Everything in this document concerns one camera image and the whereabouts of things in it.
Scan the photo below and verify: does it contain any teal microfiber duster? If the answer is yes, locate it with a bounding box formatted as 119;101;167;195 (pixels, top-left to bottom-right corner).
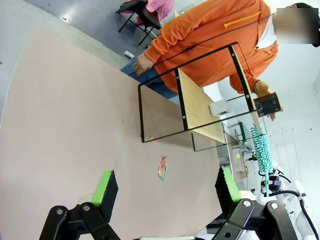
250;124;275;199

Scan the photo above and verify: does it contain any person's left hand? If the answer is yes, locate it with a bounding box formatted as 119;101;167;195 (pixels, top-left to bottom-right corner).
254;80;285;122

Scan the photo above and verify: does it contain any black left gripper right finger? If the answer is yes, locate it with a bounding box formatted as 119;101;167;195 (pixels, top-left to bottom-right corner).
212;166;298;240

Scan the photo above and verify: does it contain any black folding chair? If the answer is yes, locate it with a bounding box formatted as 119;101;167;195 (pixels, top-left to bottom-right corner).
115;0;162;46

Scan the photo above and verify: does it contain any green clamp handle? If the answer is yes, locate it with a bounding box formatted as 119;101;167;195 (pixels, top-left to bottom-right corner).
238;121;248;143

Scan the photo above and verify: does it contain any person in pink top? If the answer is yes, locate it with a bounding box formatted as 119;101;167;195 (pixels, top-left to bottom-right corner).
136;0;176;26

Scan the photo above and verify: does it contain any white box yellow dot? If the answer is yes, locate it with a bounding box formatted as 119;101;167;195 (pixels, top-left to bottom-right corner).
232;147;248;173

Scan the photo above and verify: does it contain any person's right hand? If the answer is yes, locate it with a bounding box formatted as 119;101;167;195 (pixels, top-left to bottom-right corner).
132;52;155;77

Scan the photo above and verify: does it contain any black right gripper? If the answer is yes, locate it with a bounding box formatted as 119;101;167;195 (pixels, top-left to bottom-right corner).
260;174;283;195

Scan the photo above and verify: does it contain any wooden shelf with black frame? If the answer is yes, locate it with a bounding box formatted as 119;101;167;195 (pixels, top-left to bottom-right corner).
137;41;268;153

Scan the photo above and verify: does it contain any person in orange hoodie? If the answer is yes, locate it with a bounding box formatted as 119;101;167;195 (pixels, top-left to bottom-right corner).
120;0;320;101

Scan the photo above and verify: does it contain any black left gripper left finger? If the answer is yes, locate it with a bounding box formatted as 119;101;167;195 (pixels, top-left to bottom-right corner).
38;169;121;240

